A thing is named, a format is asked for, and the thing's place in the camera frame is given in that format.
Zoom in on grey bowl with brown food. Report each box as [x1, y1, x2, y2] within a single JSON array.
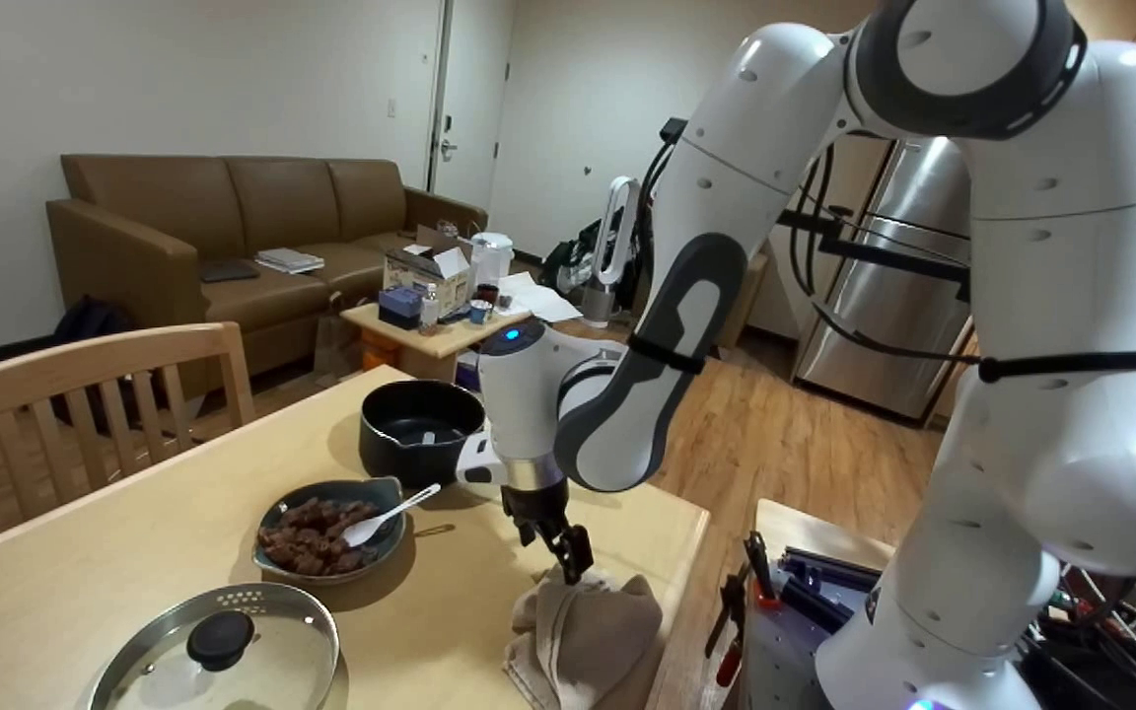
[[247, 472, 416, 590]]

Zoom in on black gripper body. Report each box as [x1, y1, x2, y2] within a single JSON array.
[[496, 478, 575, 548]]

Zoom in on small wooden coffee table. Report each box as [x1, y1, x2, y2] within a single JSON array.
[[338, 293, 560, 388]]

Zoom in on white door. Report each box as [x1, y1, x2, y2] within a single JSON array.
[[427, 0, 513, 212]]

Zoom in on white jug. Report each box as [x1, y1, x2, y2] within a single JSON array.
[[467, 227, 521, 297]]

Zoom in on black pot with handle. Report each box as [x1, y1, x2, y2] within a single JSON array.
[[356, 380, 489, 490]]

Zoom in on stainless steel refrigerator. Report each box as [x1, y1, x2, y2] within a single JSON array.
[[778, 130, 986, 431]]

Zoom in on glass lid with black knob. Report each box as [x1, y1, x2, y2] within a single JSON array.
[[84, 577, 352, 710]]

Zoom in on white upright vacuum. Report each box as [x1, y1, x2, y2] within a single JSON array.
[[575, 173, 650, 329]]

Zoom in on white papers stack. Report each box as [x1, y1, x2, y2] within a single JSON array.
[[252, 243, 333, 280]]

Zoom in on beige cloth towel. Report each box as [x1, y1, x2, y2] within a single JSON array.
[[501, 568, 667, 710]]

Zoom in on clear plastic storage box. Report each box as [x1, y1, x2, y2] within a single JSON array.
[[376, 235, 483, 333]]

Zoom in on black bag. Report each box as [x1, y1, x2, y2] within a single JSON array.
[[47, 293, 143, 347]]

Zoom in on loose white paper sheets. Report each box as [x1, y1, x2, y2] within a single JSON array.
[[496, 267, 586, 333]]

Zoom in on robot cart with tools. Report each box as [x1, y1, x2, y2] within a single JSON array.
[[701, 494, 1136, 710]]

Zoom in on light wooden slatted chair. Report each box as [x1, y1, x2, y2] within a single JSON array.
[[0, 319, 258, 556]]

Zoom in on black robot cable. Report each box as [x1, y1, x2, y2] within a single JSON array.
[[626, 116, 694, 319]]

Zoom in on brown leather sofa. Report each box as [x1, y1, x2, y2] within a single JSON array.
[[42, 151, 493, 380]]

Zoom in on white plastic spoon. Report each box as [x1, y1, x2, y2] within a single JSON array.
[[338, 478, 444, 552]]

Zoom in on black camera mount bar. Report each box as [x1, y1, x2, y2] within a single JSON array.
[[773, 202, 981, 293]]

